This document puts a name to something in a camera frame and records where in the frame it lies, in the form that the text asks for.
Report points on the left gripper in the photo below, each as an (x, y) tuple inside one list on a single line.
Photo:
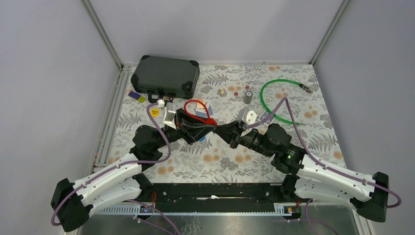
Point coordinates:
[(190, 133)]

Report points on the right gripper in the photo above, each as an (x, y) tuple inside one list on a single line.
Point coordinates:
[(229, 131)]

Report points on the red cable lock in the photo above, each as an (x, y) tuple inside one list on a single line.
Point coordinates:
[(208, 120)]

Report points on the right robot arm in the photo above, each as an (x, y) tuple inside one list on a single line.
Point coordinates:
[(307, 177)]

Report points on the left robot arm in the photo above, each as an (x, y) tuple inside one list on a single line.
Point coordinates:
[(73, 203)]

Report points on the blue-backed playing card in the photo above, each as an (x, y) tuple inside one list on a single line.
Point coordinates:
[(203, 115)]

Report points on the nine of spades card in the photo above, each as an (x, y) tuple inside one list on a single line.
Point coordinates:
[(203, 110)]

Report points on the yellow big blind chip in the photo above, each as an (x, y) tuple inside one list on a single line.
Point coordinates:
[(155, 112)]

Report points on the grey patterned cylinder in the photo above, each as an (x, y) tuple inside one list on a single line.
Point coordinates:
[(247, 97)]

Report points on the yellow-green toy brick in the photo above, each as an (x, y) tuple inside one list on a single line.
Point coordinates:
[(141, 99)]

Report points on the dark green carrying case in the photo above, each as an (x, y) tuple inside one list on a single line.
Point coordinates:
[(165, 76)]

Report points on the blue toy brick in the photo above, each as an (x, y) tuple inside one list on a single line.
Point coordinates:
[(134, 95)]

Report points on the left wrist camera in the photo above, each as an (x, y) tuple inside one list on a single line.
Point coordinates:
[(169, 115)]

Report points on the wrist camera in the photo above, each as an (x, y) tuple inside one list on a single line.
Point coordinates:
[(247, 116), (169, 115)]

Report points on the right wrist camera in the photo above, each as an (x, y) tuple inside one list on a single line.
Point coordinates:
[(247, 116)]

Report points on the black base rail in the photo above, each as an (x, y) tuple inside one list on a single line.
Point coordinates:
[(217, 197)]

